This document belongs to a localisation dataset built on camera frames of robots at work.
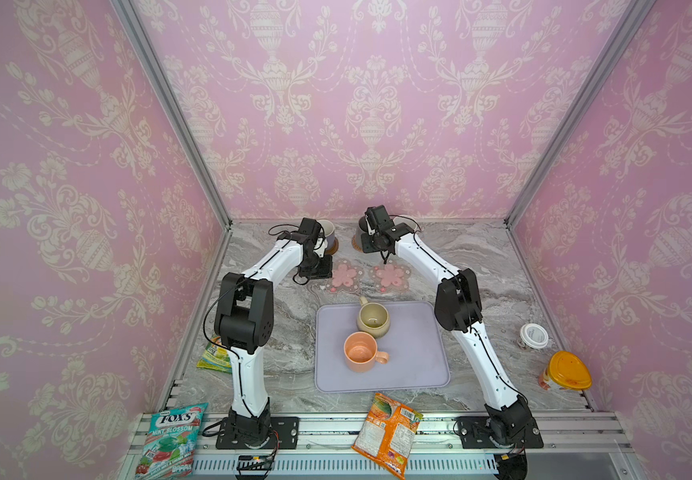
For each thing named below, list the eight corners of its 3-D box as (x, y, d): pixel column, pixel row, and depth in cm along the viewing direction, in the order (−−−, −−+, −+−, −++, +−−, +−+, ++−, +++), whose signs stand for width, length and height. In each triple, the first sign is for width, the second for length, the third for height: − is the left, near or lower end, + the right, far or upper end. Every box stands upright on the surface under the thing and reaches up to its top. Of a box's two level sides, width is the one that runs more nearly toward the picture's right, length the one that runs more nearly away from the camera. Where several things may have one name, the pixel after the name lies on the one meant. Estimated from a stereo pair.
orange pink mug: (359, 385, 83) (359, 375, 75) (338, 354, 88) (337, 341, 81) (385, 366, 86) (387, 355, 79) (363, 337, 91) (364, 324, 84)
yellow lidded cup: (538, 395, 81) (559, 384, 73) (527, 365, 86) (545, 351, 78) (571, 395, 81) (596, 384, 73) (558, 365, 86) (579, 351, 78)
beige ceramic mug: (357, 341, 90) (358, 330, 84) (357, 309, 97) (357, 296, 91) (388, 341, 90) (391, 330, 84) (385, 309, 97) (388, 296, 91)
